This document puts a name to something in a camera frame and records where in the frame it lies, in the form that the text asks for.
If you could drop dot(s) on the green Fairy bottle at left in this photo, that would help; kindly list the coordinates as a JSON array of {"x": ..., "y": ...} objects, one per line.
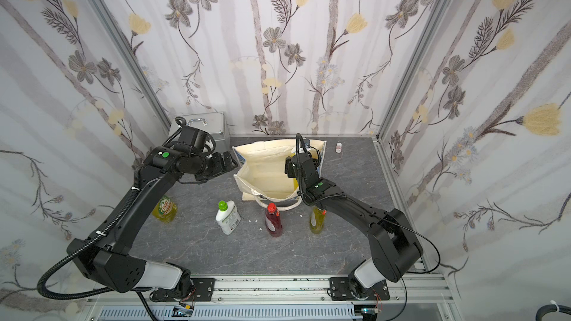
[{"x": 165, "y": 210}]

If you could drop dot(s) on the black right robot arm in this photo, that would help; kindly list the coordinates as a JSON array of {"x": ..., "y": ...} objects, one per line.
[{"x": 394, "y": 247}]

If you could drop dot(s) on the silver metal case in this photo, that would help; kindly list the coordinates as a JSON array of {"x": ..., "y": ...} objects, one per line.
[{"x": 214, "y": 123}]

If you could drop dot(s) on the large yellow pump soap bottle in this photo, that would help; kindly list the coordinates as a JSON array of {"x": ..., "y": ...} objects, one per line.
[{"x": 308, "y": 151}]

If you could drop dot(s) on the yellow-green bottle red cap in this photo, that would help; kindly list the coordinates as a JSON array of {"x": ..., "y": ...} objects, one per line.
[{"x": 317, "y": 218}]

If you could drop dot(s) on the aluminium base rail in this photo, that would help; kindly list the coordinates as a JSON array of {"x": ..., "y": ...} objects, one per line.
[{"x": 415, "y": 297}]

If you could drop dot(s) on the white bottle green cap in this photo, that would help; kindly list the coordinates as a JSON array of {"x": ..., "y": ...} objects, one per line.
[{"x": 228, "y": 217}]

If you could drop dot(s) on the cream canvas shopping bag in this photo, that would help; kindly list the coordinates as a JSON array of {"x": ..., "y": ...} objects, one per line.
[{"x": 262, "y": 178}]

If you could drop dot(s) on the red dish soap bottle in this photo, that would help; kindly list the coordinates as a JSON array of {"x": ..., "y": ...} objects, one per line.
[{"x": 273, "y": 220}]

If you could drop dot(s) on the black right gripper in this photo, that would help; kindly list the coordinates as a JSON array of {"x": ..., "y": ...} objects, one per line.
[{"x": 294, "y": 166}]

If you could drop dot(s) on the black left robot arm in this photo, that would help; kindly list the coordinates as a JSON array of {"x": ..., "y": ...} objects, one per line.
[{"x": 104, "y": 256}]

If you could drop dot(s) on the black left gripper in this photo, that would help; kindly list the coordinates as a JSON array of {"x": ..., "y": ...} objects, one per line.
[{"x": 225, "y": 163}]

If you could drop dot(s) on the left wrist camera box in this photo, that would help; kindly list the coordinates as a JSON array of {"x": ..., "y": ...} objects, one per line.
[{"x": 194, "y": 141}]

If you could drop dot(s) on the small white pill bottle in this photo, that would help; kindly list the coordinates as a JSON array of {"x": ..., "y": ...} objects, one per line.
[{"x": 338, "y": 147}]

